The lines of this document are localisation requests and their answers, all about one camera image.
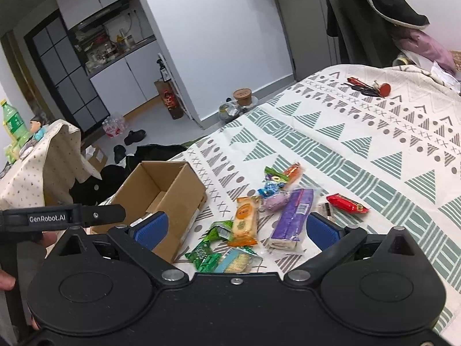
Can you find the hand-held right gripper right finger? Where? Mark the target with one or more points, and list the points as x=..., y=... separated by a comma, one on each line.
x=322, y=232

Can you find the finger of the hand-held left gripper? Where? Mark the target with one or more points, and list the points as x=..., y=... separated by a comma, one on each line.
x=108, y=213

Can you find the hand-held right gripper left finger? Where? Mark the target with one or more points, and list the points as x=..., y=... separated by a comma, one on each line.
x=153, y=229

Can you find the small clear snack wrapper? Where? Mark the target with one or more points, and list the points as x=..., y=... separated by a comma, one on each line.
x=327, y=209

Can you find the long purple snack packet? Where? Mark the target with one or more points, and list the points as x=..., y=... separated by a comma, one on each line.
x=291, y=216

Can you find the red snack packet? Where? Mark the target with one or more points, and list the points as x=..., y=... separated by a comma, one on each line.
x=345, y=202

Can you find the cardboard box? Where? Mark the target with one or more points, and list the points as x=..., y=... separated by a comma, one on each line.
x=180, y=202
x=95, y=156

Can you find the purple mochi packet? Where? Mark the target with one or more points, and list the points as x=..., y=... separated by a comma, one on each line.
x=275, y=202

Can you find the green patterned snack packet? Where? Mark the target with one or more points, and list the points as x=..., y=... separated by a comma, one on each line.
x=203, y=256

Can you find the orange jelly packet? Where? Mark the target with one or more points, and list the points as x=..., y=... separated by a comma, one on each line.
x=293, y=172

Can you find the blue candy packet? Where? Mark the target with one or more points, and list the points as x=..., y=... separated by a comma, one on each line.
x=269, y=188

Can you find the green plum snack packet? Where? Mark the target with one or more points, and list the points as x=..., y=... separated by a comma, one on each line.
x=274, y=176

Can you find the orange cracker packet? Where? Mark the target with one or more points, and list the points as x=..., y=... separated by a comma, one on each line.
x=244, y=221

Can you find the clear packet yellow crackers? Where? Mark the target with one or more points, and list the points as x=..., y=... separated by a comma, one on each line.
x=237, y=261

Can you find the person's left hand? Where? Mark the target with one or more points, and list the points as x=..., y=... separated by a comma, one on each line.
x=5, y=282

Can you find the black bag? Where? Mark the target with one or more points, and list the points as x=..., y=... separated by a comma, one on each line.
x=97, y=183

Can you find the cream dotted tablecloth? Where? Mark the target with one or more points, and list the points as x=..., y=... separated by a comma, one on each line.
x=39, y=176

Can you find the flat cardboard box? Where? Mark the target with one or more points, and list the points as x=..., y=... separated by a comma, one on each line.
x=95, y=156

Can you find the black shoe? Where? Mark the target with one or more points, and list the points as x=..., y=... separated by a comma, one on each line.
x=119, y=153
x=135, y=137

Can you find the triangle patterned bedspread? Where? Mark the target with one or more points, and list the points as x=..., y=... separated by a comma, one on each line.
x=360, y=158

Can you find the plastic wrapped bottle pack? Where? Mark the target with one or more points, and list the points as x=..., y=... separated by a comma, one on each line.
x=114, y=127

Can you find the small doll figurine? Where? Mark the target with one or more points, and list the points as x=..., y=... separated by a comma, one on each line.
x=36, y=128

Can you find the green plastic bottle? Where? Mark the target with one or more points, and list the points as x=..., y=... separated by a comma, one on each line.
x=12, y=122

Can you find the brown box red label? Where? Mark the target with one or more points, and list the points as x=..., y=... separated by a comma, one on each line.
x=172, y=104

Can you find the white lower kitchen cabinet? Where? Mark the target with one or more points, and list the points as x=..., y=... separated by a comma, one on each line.
x=122, y=79

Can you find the shiny metal pot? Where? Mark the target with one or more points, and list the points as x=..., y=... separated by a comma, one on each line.
x=227, y=111

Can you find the black framed glass door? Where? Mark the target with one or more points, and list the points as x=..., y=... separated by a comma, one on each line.
x=68, y=75

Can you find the black spray bottle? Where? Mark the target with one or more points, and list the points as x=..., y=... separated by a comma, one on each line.
x=164, y=72

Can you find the brown lidded cup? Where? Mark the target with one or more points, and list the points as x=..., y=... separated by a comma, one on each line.
x=243, y=97

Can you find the grey wardrobe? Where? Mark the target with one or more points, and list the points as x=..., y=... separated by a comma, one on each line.
x=306, y=25

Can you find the pink cloth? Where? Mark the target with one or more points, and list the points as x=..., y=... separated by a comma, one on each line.
x=428, y=48

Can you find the black coat cream lining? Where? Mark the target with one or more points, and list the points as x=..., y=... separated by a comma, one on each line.
x=374, y=10

